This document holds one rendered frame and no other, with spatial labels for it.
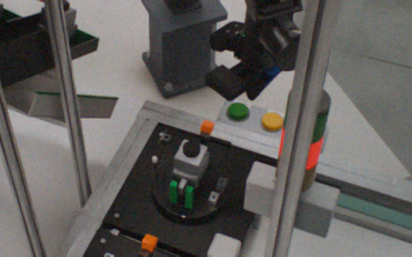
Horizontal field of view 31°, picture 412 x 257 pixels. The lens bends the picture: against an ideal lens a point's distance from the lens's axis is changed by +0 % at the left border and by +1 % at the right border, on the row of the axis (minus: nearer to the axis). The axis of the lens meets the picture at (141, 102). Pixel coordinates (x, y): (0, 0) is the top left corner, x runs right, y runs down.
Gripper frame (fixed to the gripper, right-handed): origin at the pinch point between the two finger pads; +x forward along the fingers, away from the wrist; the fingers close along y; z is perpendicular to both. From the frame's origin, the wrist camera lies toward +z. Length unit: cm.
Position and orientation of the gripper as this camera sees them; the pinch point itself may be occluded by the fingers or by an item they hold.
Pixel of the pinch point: (253, 84)
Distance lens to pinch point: 124.2
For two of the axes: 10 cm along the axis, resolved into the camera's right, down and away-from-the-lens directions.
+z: -6.5, -5.4, 5.3
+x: 0.1, 7.0, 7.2
